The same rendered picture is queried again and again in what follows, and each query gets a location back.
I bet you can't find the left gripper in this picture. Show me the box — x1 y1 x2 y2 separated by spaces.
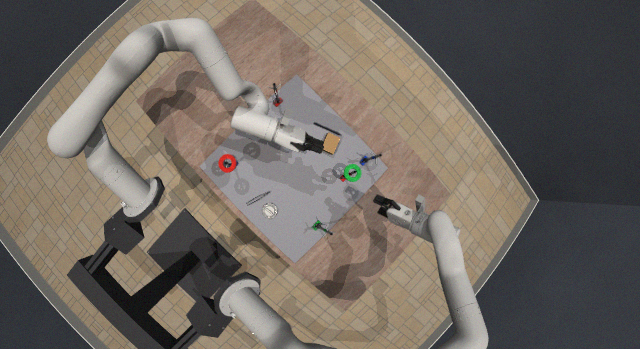
273 122 324 154

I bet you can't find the red ring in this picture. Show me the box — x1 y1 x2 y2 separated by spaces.
219 154 236 173

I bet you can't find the green ring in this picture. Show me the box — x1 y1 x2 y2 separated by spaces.
344 164 361 182

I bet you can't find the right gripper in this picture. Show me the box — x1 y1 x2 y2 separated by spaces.
373 194 420 232

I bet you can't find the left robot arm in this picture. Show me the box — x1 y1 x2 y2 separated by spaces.
47 18 293 217

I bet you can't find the tan cardboard box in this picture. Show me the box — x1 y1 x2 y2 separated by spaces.
323 132 340 155

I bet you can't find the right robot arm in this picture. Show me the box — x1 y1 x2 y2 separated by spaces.
219 195 488 349

